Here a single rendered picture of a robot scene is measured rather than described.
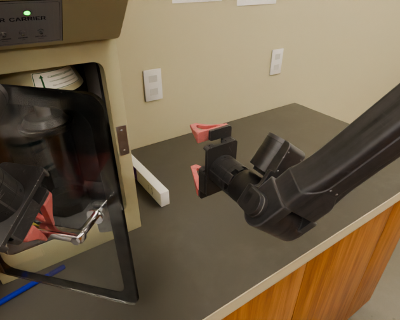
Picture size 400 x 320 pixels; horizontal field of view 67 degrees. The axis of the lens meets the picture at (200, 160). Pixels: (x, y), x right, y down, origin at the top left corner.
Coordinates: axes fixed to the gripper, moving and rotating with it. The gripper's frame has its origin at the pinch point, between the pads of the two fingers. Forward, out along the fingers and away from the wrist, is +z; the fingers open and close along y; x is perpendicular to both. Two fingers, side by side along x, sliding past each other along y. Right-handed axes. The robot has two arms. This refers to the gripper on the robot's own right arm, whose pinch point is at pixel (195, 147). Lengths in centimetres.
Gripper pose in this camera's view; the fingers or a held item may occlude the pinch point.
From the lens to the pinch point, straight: 61.3
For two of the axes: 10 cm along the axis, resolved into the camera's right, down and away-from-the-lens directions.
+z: -5.4, -4.5, 7.1
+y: 0.0, -8.5, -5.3
